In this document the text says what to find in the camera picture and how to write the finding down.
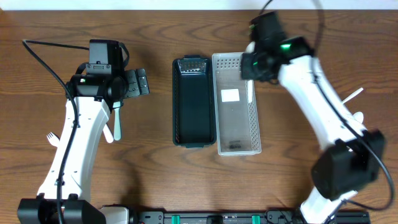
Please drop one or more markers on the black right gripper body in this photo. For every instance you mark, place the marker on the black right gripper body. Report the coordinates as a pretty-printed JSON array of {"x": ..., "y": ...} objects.
[{"x": 249, "y": 66}]

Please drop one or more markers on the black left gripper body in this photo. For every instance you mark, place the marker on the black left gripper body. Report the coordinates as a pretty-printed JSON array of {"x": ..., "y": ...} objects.
[{"x": 137, "y": 82}]

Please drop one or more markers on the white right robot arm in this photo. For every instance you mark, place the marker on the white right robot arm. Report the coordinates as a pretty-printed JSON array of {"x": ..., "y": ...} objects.
[{"x": 351, "y": 155}]

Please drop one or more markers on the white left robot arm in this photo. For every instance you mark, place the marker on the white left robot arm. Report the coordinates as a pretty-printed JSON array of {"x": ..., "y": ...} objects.
[{"x": 95, "y": 94}]

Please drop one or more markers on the mint green plastic utensil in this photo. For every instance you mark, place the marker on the mint green plastic utensil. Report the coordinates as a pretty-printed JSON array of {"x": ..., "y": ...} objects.
[{"x": 117, "y": 121}]

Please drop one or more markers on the white label sticker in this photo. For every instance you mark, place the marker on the white label sticker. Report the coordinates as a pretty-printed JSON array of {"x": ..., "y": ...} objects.
[{"x": 230, "y": 95}]

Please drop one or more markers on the dark green plastic tray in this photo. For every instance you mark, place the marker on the dark green plastic tray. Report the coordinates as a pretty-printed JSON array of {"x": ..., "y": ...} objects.
[{"x": 194, "y": 123}]

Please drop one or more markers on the clear perforated plastic basket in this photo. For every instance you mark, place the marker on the clear perforated plastic basket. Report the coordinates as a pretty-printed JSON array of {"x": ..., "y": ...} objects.
[{"x": 237, "y": 124}]

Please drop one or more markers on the white plastic fork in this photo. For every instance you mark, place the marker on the white plastic fork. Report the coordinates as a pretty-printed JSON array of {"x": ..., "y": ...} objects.
[{"x": 53, "y": 139}]

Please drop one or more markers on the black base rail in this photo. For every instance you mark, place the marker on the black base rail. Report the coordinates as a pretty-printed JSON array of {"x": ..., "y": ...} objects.
[{"x": 269, "y": 217}]

